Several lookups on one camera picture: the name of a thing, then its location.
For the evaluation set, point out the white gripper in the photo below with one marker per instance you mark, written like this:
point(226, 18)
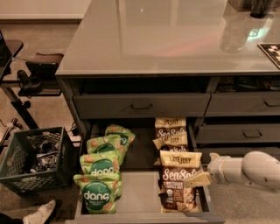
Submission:
point(220, 170)

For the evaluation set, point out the brown sea salt chip bag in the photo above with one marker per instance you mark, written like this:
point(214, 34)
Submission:
point(176, 168)

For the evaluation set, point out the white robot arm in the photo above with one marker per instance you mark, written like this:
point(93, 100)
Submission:
point(256, 169)

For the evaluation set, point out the grey bottom right drawer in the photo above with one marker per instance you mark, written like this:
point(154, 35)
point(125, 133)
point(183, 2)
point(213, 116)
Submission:
point(236, 152)

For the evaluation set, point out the middle brown chip bag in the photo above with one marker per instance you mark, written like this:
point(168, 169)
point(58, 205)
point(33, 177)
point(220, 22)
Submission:
point(176, 143)

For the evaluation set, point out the open grey middle drawer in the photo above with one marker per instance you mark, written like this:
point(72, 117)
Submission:
point(139, 202)

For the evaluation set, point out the rear brown chip bag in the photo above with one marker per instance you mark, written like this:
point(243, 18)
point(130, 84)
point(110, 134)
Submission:
point(166, 127)

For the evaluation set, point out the grey middle right drawer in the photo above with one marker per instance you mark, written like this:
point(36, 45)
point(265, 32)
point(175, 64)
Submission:
point(235, 133)

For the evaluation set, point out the rear green dang bag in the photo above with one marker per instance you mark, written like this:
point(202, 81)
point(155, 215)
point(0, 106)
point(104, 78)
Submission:
point(126, 135)

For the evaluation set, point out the green dang bag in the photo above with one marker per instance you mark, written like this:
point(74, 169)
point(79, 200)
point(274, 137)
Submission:
point(100, 163)
point(103, 144)
point(126, 135)
point(99, 191)

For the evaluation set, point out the grey top right drawer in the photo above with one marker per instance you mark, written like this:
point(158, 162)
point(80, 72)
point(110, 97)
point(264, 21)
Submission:
point(244, 104)

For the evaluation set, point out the front green dang bag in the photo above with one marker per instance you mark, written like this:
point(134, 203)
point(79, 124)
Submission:
point(99, 191)

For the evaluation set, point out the grey counter cabinet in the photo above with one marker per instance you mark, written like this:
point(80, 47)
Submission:
point(170, 46)

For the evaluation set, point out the grey top left drawer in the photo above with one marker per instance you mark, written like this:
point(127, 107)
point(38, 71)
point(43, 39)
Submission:
point(90, 106)

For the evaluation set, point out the blue snack bag in crate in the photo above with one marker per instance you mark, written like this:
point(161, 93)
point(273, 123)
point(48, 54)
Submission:
point(45, 162)

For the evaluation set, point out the dark container on counter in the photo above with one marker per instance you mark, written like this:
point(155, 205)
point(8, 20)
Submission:
point(260, 8)

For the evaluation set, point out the black white patterned mat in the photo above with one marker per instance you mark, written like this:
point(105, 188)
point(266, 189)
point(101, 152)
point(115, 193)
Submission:
point(272, 50)

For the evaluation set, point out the white shoe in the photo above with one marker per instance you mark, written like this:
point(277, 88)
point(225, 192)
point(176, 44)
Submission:
point(41, 215)

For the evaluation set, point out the dark green plastic crate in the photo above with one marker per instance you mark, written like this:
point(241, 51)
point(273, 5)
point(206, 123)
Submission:
point(22, 150)

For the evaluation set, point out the black device on shelf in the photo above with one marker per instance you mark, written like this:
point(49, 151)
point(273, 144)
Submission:
point(29, 84)

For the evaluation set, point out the black desk with frame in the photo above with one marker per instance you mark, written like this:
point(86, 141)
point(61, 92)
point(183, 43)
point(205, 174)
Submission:
point(42, 66)

